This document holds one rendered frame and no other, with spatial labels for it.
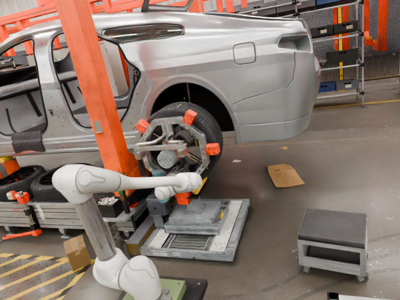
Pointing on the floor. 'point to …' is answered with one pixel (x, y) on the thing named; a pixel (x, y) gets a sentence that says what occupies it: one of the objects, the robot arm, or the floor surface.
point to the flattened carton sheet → (284, 175)
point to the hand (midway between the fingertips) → (184, 165)
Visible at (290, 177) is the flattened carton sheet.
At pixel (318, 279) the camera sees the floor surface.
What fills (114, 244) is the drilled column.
